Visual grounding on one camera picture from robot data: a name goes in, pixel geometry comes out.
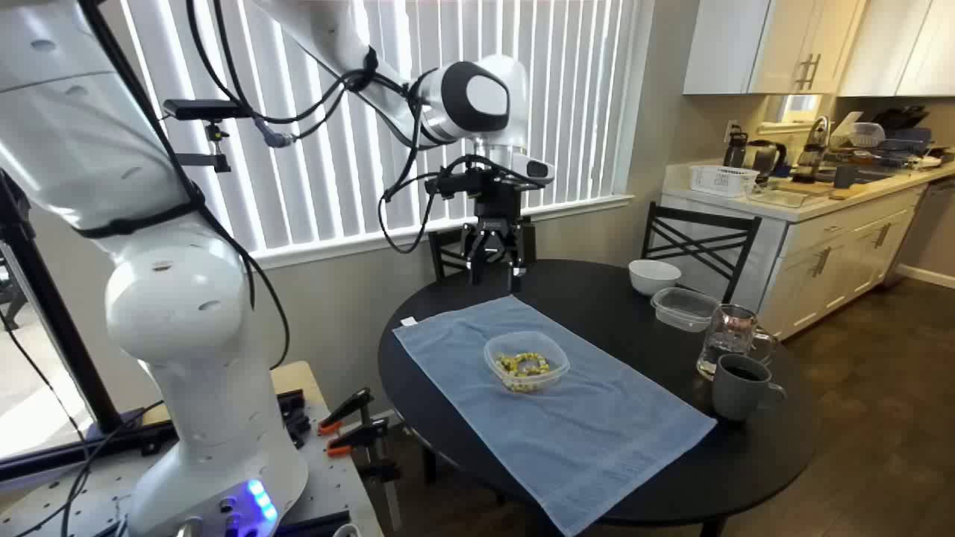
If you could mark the glass jar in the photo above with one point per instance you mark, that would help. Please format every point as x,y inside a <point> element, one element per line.
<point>732,335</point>

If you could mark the black cross-back metal chair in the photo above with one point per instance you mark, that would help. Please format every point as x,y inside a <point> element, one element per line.
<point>698,210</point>

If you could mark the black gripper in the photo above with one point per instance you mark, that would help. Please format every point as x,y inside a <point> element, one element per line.
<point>498,219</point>

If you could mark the black metal frame post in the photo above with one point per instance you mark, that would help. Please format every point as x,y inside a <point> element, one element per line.
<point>62,329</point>

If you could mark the white vertical window blinds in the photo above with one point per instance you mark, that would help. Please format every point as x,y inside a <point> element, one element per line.
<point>577,100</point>

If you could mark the clear lidded food container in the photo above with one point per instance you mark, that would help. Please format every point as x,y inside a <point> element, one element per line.
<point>686,310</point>

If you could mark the round black table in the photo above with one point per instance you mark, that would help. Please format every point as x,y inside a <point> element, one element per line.
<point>717,467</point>

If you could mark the robot mounting table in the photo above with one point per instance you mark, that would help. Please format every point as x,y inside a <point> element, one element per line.
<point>325,495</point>

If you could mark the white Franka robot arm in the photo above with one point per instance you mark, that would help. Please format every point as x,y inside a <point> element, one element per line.
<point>168,298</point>

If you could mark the light blue towel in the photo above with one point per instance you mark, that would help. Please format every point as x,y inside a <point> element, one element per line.
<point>599,428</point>

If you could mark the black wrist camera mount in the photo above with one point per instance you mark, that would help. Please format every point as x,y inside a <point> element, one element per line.
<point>498,176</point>

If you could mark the white upper kitchen cabinets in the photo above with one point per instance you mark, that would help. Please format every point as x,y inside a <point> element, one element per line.
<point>726,46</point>

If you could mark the white bowl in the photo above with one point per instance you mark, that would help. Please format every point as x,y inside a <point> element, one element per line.
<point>654,274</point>

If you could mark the white kitchen counter unit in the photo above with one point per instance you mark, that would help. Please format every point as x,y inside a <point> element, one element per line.
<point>838,270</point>

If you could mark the black coffee maker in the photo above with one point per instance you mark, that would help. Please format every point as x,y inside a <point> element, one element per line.
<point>742,150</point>

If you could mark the grey mug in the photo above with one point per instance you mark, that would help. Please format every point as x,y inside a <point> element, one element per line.
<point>742,392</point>

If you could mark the clear plastic bowl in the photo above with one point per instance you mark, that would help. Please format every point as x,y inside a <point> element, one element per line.
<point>495,365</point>

